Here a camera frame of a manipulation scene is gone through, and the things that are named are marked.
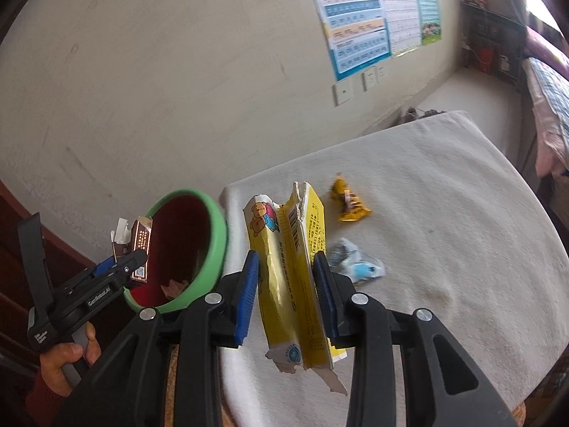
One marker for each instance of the white wall poster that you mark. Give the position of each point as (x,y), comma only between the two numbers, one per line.
(400,9)

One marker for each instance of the bed with patterned blanket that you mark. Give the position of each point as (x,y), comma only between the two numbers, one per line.
(549,106)

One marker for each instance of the small brown box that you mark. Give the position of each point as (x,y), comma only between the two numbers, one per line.
(141,249)

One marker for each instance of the torn yellow carton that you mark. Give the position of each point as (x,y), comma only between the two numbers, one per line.
(289,284)

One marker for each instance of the person's left hand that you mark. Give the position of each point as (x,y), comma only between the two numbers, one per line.
(58,364)

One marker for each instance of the white tablecloth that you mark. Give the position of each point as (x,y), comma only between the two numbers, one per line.
(444,213)

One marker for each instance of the teal wall poster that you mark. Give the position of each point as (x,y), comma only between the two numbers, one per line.
(426,0)

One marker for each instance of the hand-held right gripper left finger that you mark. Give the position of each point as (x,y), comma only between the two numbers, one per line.
(248,302)

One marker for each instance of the dark metal shelf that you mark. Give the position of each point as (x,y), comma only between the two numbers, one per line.
(493,31)

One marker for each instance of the white wall socket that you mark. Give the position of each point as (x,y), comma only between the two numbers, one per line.
(370,79)
(343,93)

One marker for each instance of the red bin with green rim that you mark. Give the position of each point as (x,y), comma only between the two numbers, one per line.
(178,240)

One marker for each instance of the pink pillow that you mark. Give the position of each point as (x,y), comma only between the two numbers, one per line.
(544,46)

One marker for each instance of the person's left forearm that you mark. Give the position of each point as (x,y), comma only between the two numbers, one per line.
(40,404)

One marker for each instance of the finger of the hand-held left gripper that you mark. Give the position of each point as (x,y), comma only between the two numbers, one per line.
(106,267)
(131,259)

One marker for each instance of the dark brown wooden panel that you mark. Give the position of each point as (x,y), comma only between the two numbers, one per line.
(62,253)

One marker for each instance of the grey cloth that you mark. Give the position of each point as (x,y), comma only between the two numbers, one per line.
(422,112)

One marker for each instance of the yellow foil snack wrapper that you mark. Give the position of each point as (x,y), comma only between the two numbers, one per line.
(349,209)

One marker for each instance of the blue and white wrapper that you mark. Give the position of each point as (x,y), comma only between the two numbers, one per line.
(360,269)

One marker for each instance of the blue banded wall poster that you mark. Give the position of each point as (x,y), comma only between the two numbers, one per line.
(355,31)

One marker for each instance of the red bucket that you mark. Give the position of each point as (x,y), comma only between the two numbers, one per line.
(484,58)

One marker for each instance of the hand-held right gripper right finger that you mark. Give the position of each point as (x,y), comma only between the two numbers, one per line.
(324,302)

